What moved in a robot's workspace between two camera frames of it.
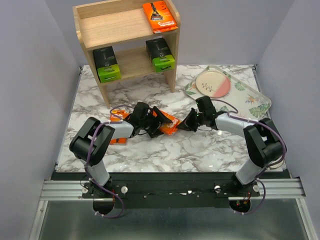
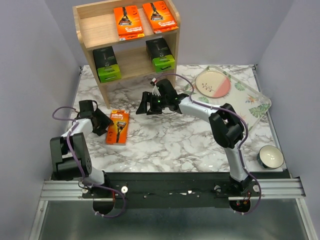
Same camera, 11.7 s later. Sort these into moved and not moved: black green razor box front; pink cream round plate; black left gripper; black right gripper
Moved: black left gripper; black right gripper
Not moved: pink cream round plate; black green razor box front
